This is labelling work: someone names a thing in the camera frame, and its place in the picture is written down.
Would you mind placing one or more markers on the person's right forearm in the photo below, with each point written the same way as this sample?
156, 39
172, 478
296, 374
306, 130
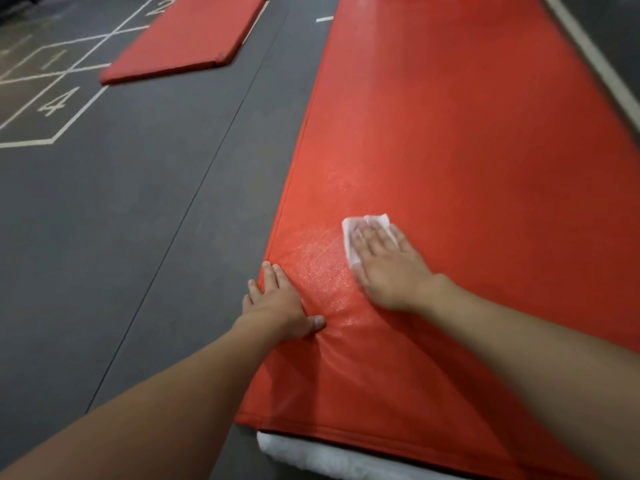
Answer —
550, 359

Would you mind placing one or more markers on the white fluffy padding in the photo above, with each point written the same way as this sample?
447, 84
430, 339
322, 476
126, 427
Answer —
325, 459

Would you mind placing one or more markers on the person's left forearm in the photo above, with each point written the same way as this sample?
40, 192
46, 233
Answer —
140, 414

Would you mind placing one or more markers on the white wet wipe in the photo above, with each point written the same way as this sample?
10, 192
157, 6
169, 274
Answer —
350, 224

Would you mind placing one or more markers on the red mat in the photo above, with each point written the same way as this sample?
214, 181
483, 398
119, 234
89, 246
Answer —
190, 34
475, 144

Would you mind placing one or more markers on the person's right hand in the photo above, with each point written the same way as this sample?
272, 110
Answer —
395, 279

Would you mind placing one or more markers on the person's left hand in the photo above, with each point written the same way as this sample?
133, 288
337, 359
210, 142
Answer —
280, 309

